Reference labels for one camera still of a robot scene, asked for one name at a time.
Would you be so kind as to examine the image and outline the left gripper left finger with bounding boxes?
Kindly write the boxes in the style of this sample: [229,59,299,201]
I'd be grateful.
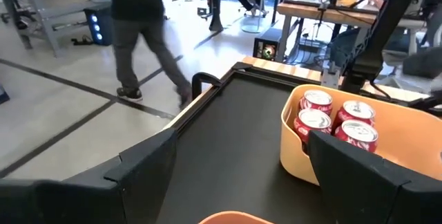
[0,129,177,224]

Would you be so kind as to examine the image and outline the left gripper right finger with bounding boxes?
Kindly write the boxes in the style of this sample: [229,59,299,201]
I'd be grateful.
[308,130,442,224]

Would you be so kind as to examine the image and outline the red cola can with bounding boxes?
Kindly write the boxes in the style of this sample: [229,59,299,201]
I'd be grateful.
[293,108,333,145]
[298,89,334,116]
[334,119,380,153]
[333,100,376,127]

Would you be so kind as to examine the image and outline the yellow plastic bin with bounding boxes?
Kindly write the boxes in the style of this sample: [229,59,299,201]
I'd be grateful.
[280,84,442,187]

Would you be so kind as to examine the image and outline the orange plastic bin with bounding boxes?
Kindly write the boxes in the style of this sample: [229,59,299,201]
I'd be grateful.
[198,210,274,224]

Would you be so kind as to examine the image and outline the black table clamp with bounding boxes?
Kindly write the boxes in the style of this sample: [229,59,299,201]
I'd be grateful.
[191,72,222,101]

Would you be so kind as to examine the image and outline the dark office chair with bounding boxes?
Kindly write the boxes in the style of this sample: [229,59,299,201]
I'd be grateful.
[327,26,362,69]

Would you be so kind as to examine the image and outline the black floor power strip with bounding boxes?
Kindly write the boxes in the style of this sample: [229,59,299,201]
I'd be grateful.
[70,35,95,46]

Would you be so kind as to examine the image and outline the computer tower blue lights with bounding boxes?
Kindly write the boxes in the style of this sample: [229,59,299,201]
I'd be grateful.
[83,5,113,47]

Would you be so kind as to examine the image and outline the computer tower colourful fan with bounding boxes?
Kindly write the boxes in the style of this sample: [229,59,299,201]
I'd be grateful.
[252,27,283,62]

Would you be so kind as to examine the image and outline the wooden workbench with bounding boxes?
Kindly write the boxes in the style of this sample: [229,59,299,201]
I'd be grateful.
[275,0,427,64]
[0,0,103,58]

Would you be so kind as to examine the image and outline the black pillar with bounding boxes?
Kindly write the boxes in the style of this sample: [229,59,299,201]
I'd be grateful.
[206,0,224,33]

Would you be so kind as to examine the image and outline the silver metal bracket plate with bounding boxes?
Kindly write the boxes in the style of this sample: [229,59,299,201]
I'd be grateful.
[320,67,342,89]

